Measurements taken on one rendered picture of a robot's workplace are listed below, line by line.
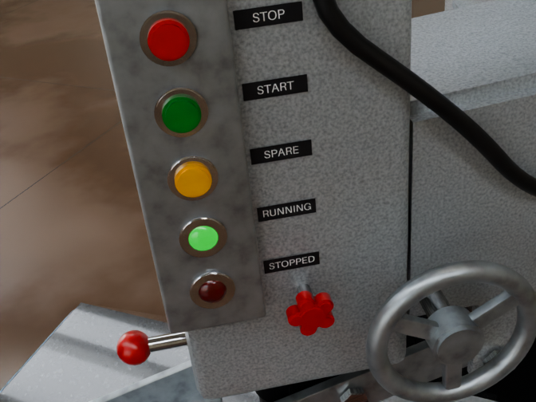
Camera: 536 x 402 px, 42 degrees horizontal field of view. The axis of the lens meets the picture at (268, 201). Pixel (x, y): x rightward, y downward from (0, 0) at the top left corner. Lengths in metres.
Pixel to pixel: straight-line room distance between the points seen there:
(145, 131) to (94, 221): 2.72
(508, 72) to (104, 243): 2.56
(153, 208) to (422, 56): 0.27
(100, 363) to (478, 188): 0.76
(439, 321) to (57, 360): 0.77
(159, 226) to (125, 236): 2.52
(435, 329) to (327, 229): 0.12
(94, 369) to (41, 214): 2.23
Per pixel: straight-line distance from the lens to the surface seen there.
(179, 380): 0.86
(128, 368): 1.16
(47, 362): 1.22
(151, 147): 0.48
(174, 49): 0.45
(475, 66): 0.60
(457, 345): 0.59
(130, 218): 3.15
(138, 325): 1.23
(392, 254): 0.59
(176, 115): 0.46
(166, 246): 0.52
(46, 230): 3.22
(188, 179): 0.48
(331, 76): 0.50
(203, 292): 0.54
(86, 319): 1.27
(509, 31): 0.67
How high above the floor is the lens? 1.64
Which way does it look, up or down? 32 degrees down
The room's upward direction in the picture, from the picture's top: 6 degrees counter-clockwise
